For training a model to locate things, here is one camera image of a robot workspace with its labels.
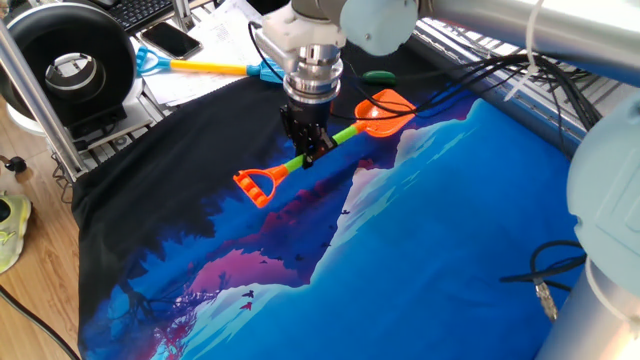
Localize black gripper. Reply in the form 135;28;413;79
279;97;338;170

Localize orange shovel with green shaft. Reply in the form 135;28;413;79
232;88;418;210

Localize green oval object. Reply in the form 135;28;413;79
361;69;398;86

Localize blue shovel with yellow shaft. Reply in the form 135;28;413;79
135;45;287;85

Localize black rounded object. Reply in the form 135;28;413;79
247;0;294;16

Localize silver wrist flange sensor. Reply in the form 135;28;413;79
282;43;345;105

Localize white printed papers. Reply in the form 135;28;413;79
133;0;281;109

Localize black smartphone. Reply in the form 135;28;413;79
139;21;204;61

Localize mountain landscape printed cloth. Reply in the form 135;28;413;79
71;42;589;360

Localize silver metal stand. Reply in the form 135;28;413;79
171;0;197;32

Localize black keyboard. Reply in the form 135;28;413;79
106;0;175;34

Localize white round base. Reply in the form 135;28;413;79
4;102;49;137

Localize yellow-green sneaker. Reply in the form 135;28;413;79
0;192;33;275

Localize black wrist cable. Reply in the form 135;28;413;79
247;20;286;84

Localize black cable bundle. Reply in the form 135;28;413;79
327;52;604;134

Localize white cable tie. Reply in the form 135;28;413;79
502;0;547;103

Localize aluminium frame post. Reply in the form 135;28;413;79
0;19;90;182

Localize black cable with metal connector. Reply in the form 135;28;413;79
498;239;587;323

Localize black round duct fan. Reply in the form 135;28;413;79
0;2;139;144

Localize black floor cable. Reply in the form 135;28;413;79
0;284;82;360

